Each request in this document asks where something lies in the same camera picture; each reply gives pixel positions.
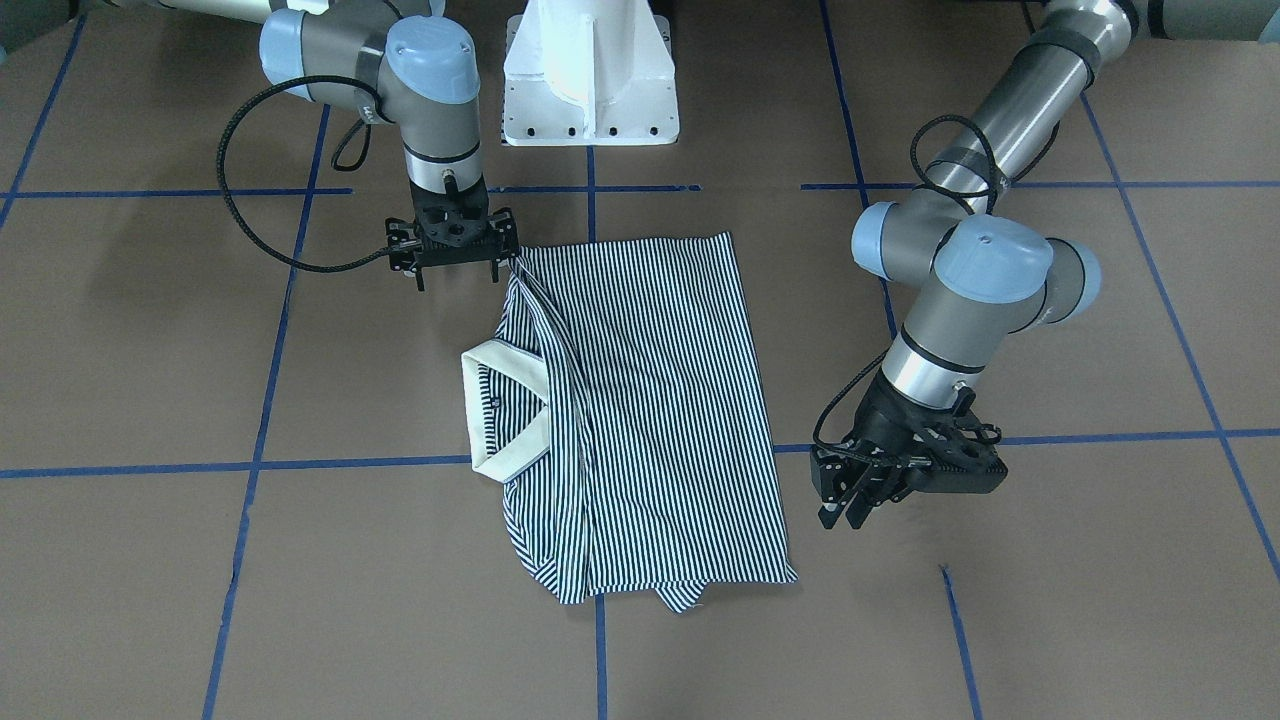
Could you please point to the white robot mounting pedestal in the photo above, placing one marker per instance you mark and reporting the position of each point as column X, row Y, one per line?
column 590, row 73

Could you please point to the navy white striped polo shirt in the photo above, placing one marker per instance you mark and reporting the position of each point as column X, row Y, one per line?
column 619, row 405

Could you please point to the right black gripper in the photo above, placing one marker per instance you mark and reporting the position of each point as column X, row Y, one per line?
column 403, row 247

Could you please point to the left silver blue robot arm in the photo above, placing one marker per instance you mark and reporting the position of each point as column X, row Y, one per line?
column 979, row 276

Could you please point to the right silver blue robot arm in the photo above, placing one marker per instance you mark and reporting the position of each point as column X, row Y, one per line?
column 393, row 63

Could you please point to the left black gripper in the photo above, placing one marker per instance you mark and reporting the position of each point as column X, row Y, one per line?
column 884, row 413

